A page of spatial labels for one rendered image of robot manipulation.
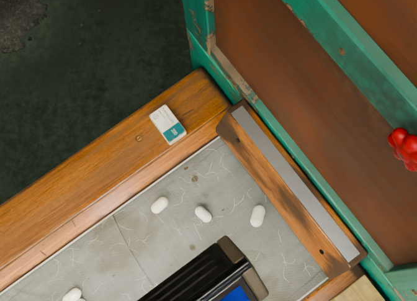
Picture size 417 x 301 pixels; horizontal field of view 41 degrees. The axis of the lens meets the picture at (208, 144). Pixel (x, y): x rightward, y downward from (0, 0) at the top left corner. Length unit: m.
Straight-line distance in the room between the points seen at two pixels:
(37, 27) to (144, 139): 1.09
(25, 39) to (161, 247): 1.18
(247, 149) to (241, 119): 0.05
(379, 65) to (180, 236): 0.57
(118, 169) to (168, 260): 0.17
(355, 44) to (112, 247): 0.61
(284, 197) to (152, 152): 0.24
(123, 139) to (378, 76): 0.58
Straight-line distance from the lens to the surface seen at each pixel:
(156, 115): 0.95
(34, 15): 2.02
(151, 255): 0.96
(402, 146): 0.47
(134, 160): 0.96
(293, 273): 0.95
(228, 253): 0.60
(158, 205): 0.94
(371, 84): 0.49
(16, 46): 1.98
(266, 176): 0.87
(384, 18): 0.44
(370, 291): 0.93
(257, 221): 0.93
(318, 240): 0.86
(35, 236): 0.98
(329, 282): 0.93
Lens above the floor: 1.69
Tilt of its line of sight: 75 degrees down
